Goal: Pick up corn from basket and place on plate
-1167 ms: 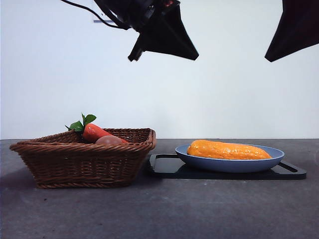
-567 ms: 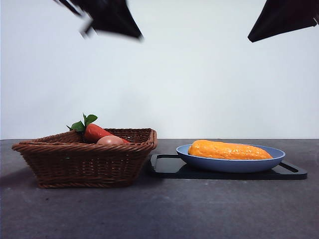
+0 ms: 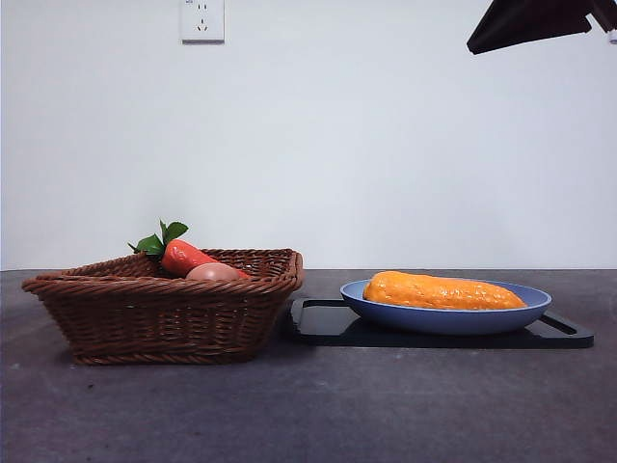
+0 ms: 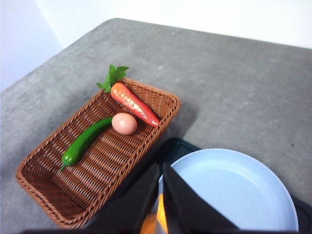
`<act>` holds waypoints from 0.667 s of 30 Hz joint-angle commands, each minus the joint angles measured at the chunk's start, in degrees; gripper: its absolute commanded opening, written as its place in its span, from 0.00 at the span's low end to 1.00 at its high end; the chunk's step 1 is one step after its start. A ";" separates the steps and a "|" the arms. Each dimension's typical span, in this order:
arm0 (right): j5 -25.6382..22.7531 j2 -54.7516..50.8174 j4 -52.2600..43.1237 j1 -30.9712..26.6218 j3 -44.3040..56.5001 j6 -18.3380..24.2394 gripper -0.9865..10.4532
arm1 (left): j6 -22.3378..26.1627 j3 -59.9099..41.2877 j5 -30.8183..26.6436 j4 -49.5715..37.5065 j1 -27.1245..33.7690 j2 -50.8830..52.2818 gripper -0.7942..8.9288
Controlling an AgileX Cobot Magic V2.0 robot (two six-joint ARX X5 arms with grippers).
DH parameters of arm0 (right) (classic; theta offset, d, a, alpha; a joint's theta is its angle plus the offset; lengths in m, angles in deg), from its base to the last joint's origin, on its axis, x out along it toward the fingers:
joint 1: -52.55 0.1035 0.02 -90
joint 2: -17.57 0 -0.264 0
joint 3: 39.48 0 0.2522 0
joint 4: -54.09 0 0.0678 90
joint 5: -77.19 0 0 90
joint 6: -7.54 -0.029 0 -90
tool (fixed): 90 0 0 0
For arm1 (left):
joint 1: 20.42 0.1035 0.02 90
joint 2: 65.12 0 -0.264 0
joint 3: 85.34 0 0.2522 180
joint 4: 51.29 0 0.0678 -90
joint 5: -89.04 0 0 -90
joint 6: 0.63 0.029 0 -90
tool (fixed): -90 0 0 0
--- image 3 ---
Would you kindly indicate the pink-brown egg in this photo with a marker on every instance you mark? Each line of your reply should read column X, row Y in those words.
column 212, row 272

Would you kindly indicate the black rectangular tray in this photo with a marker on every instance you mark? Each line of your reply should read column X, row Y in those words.
column 323, row 323

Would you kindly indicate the blue round plate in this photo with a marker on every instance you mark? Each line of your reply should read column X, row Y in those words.
column 443, row 320

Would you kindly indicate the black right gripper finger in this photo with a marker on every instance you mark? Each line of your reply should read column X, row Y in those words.
column 606, row 12
column 530, row 21

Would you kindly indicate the brown wicker basket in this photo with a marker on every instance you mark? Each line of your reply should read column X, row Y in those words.
column 144, row 318

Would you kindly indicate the orange carrot with green leaves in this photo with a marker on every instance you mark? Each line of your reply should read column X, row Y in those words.
column 179, row 253

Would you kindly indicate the white wall socket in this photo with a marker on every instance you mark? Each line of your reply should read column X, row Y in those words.
column 202, row 21

